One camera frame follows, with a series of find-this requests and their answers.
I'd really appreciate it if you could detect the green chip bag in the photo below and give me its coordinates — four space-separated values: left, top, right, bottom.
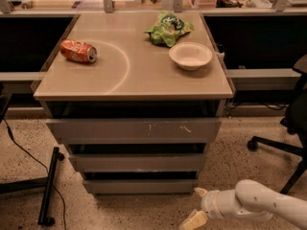
145 11 194 48

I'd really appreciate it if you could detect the black office chair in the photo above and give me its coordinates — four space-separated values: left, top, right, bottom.
247 55 307 195

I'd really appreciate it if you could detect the grey drawer cabinet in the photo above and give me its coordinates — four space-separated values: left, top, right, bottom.
34 12 233 182

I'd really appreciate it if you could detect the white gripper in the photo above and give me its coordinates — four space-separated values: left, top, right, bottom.
179 187 226 230

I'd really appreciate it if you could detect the black floor cable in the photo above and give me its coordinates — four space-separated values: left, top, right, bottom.
2 118 68 230

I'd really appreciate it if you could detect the grey bottom drawer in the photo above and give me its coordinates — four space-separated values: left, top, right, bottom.
83 179 199 195

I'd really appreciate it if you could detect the white paper bowl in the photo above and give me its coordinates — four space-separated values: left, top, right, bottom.
169 42 213 71

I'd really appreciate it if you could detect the grey drawer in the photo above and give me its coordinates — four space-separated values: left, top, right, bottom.
83 179 199 195
69 153 205 173
47 118 221 145

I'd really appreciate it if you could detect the black metal stand base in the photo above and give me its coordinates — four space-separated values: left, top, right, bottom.
0 147 64 226

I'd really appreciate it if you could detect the grey top drawer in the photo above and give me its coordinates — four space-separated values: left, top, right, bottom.
47 118 221 145

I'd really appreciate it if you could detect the grey middle drawer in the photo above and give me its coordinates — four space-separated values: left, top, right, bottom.
69 153 205 173

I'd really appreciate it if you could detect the crushed orange soda can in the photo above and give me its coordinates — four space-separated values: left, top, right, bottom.
59 39 97 63

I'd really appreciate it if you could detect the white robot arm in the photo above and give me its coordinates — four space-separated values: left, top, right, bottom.
179 179 307 230

